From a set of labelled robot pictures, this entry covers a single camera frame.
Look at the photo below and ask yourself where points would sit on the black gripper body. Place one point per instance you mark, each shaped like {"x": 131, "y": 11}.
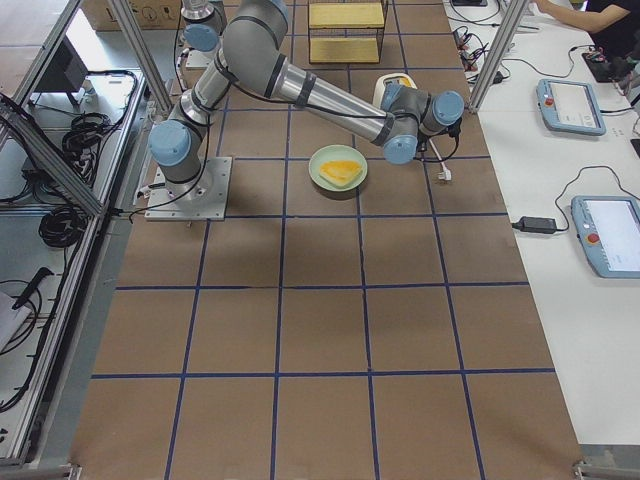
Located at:
{"x": 454, "y": 131}

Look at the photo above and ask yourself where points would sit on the white toaster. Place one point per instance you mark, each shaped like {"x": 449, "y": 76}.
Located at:
{"x": 395, "y": 82}

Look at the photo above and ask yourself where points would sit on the triangular bread on plate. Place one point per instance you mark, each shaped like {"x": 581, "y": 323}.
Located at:
{"x": 340, "y": 173}

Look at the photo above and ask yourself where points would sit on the light green plate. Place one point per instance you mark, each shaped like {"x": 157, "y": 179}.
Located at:
{"x": 335, "y": 152}

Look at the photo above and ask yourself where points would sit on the far blue teach pendant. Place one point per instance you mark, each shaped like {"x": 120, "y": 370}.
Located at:
{"x": 569, "y": 107}

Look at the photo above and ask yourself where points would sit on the blue teach pendant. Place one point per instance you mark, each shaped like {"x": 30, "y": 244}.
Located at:
{"x": 569, "y": 107}
{"x": 608, "y": 231}

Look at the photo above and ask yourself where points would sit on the black power adapter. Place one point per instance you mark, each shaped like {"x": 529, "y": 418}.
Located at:
{"x": 538, "y": 225}

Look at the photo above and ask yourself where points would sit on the near blue teach pendant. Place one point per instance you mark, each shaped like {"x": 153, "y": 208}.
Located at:
{"x": 608, "y": 231}

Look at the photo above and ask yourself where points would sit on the person in black shirt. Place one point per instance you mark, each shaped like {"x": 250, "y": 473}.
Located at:
{"x": 612, "y": 25}

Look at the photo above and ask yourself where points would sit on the black monitor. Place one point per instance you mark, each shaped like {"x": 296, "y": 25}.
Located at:
{"x": 65, "y": 73}

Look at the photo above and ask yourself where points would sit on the aluminium frame post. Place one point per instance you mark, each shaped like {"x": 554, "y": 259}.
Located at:
{"x": 498, "y": 48}

